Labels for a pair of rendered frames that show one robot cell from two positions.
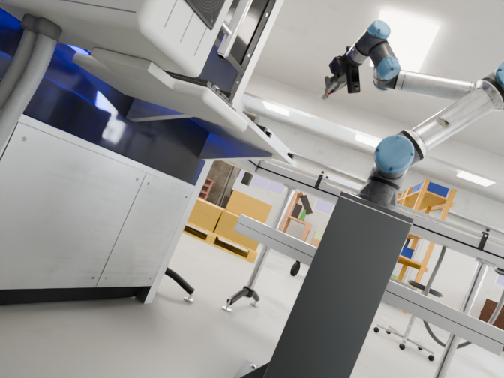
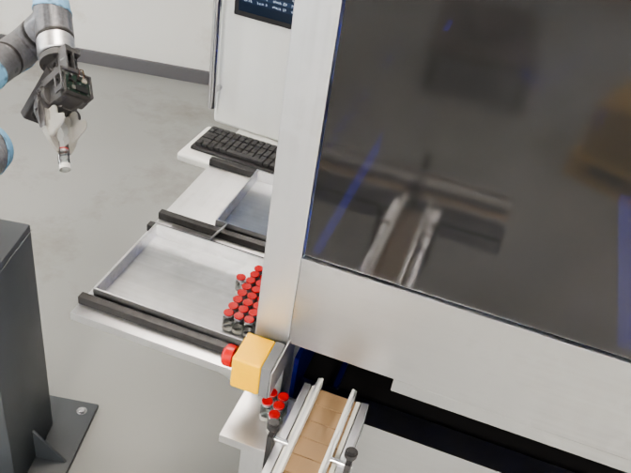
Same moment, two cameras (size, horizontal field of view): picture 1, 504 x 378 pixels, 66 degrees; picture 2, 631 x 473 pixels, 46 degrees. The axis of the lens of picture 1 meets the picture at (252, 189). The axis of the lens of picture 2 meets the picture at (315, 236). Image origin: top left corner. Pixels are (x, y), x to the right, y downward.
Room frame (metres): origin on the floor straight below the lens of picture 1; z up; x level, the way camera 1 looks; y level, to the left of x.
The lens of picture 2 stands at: (2.89, 0.09, 1.97)
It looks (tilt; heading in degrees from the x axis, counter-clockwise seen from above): 36 degrees down; 167
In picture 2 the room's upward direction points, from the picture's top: 10 degrees clockwise
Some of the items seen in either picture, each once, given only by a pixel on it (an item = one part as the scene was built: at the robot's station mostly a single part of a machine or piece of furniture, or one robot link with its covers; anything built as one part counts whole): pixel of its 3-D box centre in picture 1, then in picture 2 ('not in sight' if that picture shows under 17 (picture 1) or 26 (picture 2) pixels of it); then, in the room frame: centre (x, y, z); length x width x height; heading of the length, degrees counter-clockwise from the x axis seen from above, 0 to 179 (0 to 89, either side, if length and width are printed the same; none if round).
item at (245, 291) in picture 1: (245, 297); not in sight; (2.53, -0.24, 0.07); 0.50 x 0.08 x 0.14; 154
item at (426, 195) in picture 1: (403, 242); not in sight; (8.06, -3.32, 1.21); 2.62 x 0.73 x 2.42; 166
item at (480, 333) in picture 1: (351, 274); not in sight; (2.29, -0.73, 0.49); 1.60 x 0.08 x 0.12; 64
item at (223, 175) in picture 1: (229, 166); not in sight; (8.61, 0.66, 1.25); 1.26 x 1.09 x 2.51; 166
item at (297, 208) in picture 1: (310, 220); not in sight; (9.12, -1.56, 0.90); 1.43 x 1.25 x 1.81; 166
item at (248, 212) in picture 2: not in sight; (300, 218); (1.39, 0.38, 0.90); 0.34 x 0.26 x 0.04; 64
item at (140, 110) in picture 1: (172, 114); not in sight; (1.29, 0.34, 0.80); 0.34 x 0.03 x 0.13; 64
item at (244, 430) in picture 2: not in sight; (268, 424); (2.01, 0.26, 0.87); 0.14 x 0.13 x 0.02; 64
